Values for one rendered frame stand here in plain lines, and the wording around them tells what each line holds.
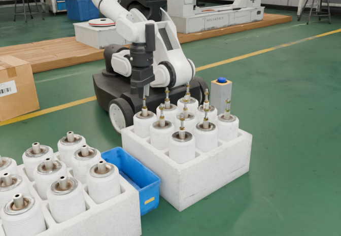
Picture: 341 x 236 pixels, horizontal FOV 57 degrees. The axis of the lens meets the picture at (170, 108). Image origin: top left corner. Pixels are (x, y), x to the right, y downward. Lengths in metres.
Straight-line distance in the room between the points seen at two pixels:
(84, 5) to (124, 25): 4.48
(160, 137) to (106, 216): 0.37
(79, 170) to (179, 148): 0.34
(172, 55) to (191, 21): 2.29
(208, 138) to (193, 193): 0.21
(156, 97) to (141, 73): 0.48
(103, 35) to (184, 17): 1.08
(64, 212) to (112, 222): 0.15
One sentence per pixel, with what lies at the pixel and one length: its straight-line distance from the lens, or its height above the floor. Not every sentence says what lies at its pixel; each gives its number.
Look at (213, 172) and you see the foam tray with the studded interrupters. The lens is 1.21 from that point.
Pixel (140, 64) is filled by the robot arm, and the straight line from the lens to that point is 1.17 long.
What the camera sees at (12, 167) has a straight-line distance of 1.11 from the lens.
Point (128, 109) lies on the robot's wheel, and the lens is 1.56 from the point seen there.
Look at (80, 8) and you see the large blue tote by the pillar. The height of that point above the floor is 0.20.
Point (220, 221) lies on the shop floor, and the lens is 1.17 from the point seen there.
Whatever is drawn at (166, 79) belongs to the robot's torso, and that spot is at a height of 0.31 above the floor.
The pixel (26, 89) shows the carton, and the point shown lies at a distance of 2.07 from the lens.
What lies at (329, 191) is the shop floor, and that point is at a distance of 1.40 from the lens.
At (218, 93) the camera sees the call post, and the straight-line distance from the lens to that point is 1.47.
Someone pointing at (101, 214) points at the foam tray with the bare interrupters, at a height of 0.17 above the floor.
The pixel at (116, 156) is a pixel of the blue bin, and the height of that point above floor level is 0.08.
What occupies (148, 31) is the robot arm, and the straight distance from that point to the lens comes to 1.13.
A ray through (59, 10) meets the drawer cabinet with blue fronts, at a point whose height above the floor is 0.09.
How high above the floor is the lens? 0.81
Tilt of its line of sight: 24 degrees down
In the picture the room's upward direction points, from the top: 1 degrees counter-clockwise
